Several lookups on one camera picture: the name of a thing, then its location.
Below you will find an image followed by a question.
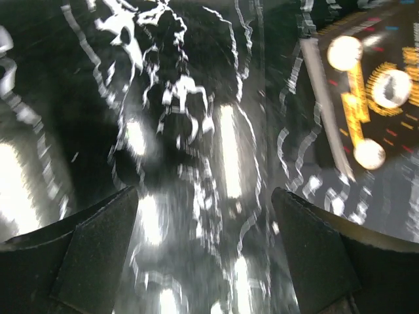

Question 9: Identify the black paperback book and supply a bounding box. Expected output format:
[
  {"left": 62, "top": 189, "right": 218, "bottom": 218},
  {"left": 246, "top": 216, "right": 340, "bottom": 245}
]
[{"left": 301, "top": 1, "right": 418, "bottom": 180}]

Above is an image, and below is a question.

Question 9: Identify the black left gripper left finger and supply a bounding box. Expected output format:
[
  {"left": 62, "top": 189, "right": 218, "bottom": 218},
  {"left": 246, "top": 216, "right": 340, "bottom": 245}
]
[{"left": 1, "top": 187, "right": 138, "bottom": 313}]

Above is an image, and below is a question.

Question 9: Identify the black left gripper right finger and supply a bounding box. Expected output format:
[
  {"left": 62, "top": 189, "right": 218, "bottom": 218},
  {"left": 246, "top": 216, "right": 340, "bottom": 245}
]
[{"left": 271, "top": 187, "right": 418, "bottom": 313}]

